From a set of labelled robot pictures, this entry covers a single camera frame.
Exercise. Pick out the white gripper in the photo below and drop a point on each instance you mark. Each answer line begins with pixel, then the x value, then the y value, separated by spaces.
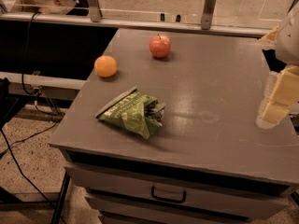
pixel 288 41

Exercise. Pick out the red apple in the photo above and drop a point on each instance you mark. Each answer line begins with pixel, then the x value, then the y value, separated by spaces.
pixel 159 46

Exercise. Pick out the grey drawer cabinet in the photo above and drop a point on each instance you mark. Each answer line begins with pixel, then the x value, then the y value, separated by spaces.
pixel 209 145

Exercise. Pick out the green chip bag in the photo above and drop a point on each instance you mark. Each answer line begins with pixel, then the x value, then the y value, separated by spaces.
pixel 134 111

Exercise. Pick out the orange fruit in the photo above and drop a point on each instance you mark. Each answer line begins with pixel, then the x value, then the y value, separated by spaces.
pixel 105 66

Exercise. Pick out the middle metal bracket post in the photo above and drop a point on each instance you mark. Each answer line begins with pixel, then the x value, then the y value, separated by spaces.
pixel 207 16

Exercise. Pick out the metal bracket post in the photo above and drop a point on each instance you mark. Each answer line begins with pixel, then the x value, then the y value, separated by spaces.
pixel 207 16
pixel 95 11

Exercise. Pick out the metal window rail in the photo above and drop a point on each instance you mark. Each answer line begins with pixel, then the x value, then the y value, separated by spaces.
pixel 173 27

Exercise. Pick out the black drawer handle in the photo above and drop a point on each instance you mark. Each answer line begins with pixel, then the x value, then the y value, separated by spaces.
pixel 169 196

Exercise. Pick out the left metal bracket post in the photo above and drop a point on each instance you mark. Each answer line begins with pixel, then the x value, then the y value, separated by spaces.
pixel 95 11

